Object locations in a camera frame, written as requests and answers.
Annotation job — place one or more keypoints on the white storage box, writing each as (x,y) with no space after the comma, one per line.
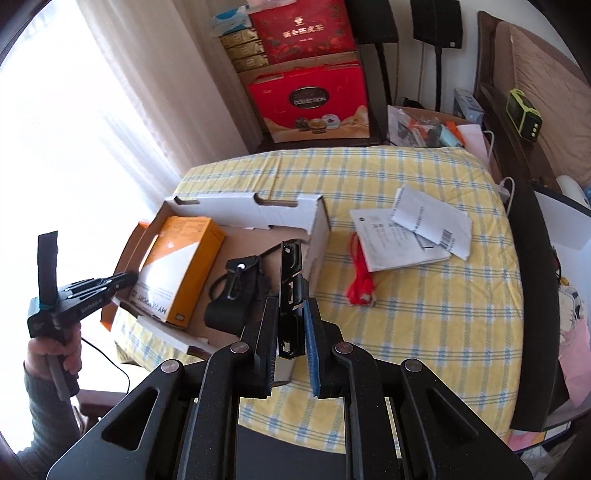
(568,226)

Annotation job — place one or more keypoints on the green black alarm clock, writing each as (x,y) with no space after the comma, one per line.
(525,118)

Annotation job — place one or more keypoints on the pink plastic bag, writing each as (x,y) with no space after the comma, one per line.
(574,359)

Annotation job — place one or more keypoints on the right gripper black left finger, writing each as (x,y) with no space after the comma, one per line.
(261,358)

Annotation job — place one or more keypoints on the right black speaker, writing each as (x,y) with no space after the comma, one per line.
(438,23)

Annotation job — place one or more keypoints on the black speaker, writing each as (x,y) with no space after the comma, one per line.
(372,21)
(438,23)

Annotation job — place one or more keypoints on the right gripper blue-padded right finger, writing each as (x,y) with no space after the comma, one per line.
(325,372)

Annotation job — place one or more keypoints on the white charger with cable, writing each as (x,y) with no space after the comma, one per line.
(506,186)

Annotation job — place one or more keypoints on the red Collection gift box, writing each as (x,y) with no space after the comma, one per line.
(326,102)

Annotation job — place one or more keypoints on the white WD manual booklet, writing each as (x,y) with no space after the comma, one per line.
(387,245)

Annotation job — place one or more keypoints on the box of assorted clutter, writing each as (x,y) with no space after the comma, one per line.
(418,128)

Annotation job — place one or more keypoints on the brown pillow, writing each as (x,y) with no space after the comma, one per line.
(557,89)

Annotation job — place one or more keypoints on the white paper sheet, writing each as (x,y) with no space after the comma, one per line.
(434,220)

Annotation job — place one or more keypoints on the blue tissue box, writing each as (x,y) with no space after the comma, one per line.
(231,21)

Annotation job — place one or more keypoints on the yellow blue plaid tablecloth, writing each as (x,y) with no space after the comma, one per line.
(462,318)

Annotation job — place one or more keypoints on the left black speaker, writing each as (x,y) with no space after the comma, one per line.
(372,21)

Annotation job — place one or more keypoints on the grey sleeve forearm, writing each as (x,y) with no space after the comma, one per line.
(55,429)

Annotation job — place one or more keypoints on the person's left hand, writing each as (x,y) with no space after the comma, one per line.
(39,349)

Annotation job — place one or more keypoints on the orange white My Passport box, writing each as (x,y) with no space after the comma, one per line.
(173,275)

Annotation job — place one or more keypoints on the red tea gift box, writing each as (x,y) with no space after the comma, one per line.
(304,29)

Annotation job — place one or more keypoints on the white sheer curtain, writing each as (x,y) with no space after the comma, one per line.
(105,105)

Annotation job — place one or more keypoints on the stacked gold boxes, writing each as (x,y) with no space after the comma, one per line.
(245,50)

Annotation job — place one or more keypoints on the white cardboard tray box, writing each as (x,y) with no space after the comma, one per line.
(252,226)

